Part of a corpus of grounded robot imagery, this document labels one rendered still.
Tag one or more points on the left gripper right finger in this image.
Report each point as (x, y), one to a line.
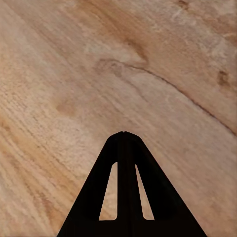
(172, 217)

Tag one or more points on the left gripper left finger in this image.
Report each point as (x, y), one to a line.
(83, 218)

